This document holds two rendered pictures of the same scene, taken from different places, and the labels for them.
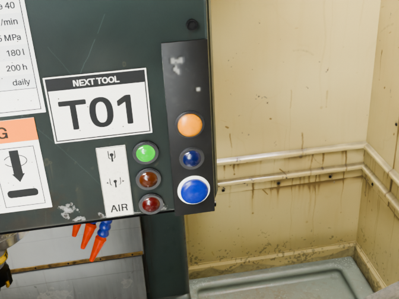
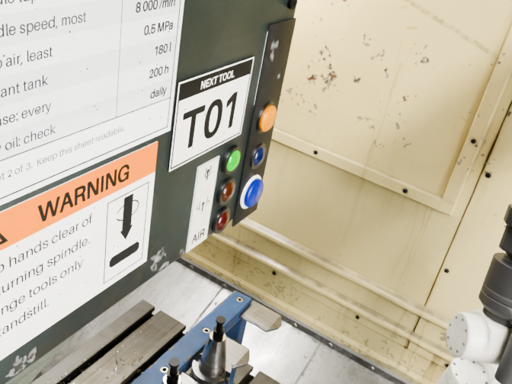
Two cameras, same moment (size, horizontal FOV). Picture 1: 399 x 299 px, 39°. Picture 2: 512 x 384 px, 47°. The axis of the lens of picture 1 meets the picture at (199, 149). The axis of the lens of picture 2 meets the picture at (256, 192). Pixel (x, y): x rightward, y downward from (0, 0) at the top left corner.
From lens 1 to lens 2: 0.48 m
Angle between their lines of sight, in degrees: 49
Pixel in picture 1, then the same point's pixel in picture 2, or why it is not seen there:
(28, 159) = (140, 203)
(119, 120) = (222, 126)
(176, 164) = (247, 167)
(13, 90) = (148, 105)
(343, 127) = not seen: hidden behind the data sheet
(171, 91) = (264, 81)
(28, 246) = not seen: outside the picture
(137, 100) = (240, 97)
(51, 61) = (189, 58)
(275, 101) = not seen: outside the picture
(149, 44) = (261, 27)
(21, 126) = (144, 157)
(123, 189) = (206, 211)
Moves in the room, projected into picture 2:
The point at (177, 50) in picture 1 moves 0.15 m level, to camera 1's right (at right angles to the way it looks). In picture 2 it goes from (278, 33) to (366, 17)
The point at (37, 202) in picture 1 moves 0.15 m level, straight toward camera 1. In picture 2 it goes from (134, 260) to (323, 334)
